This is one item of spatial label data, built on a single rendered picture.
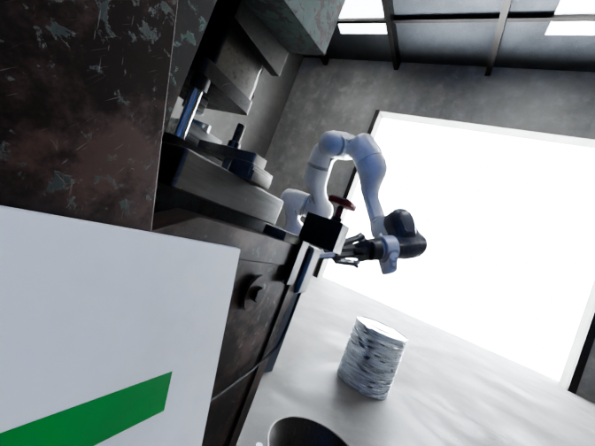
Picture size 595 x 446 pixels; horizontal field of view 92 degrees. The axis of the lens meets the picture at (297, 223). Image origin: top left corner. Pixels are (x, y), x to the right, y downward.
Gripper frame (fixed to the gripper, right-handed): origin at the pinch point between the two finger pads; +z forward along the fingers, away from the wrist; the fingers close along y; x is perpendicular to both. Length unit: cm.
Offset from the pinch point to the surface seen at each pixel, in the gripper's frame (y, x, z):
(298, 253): 10.3, 15.2, 14.1
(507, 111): 48, -288, -422
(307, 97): 34, -556, -185
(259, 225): 17.0, 12.3, 23.3
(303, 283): -1.2, 12.3, 10.7
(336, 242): 15.8, 20.2, 7.1
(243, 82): 46, -1, 26
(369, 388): -88, -7, -41
